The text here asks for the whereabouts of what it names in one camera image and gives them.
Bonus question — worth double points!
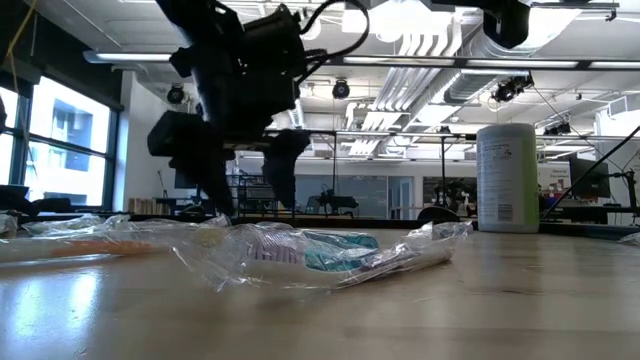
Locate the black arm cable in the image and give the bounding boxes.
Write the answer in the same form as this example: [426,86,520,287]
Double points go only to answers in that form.
[540,124,640,221]

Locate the orange wrapped toothbrush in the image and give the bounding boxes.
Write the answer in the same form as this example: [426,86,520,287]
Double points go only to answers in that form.
[0,227,234,266]

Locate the white wipes canister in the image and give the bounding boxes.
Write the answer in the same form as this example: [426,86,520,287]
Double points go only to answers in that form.
[475,122,541,234]

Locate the clear plastic bag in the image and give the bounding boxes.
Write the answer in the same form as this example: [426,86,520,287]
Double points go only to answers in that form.
[184,219,474,292]

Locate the black ceiling-mounted device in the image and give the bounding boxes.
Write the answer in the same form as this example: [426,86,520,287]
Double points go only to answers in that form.
[492,73,535,104]

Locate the teal mouthwash bottle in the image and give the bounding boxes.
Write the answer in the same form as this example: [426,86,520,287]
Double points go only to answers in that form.
[302,229,381,274]

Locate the white poster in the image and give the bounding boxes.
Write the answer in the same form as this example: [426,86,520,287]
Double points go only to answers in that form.
[538,162,571,199]

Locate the green toothbrush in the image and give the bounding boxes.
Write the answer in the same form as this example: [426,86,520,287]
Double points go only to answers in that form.
[0,212,20,237]
[22,213,132,237]

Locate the silver ventilation duct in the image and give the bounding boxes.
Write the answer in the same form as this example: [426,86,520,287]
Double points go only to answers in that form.
[442,0,584,106]

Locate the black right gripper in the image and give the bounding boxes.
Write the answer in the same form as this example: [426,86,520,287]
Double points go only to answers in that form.
[482,0,531,50]

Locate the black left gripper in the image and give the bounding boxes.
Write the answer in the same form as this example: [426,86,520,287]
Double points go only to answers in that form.
[147,47,312,216]

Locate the black computer monitor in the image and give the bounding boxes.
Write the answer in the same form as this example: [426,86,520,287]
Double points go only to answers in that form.
[568,157,612,200]

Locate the black office chair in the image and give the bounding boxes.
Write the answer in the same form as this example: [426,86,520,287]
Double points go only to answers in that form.
[416,205,461,224]

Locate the large window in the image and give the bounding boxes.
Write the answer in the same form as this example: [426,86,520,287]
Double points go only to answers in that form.
[0,74,121,211]

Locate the long ceiling light bar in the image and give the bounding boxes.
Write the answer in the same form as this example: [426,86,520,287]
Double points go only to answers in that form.
[82,49,640,71]

